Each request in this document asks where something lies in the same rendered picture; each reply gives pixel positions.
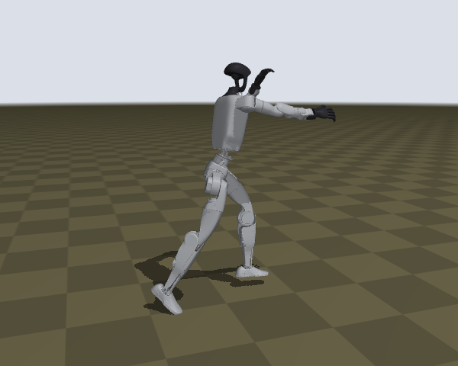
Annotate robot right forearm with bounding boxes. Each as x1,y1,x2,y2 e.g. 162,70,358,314
276,102,314,120

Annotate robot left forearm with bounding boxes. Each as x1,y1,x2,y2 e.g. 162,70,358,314
247,88,260,97

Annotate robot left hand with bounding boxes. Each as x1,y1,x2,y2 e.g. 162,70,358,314
249,69,274,95

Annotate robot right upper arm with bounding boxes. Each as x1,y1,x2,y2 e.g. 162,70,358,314
236,95,284,117

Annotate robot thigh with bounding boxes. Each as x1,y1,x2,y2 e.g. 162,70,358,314
184,172,227,248
225,170,254,226

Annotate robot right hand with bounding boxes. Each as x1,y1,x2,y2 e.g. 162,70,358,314
306,105,336,122

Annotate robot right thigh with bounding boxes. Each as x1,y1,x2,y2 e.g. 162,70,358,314
184,172,227,248

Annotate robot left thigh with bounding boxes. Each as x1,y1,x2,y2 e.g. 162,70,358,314
225,170,254,226

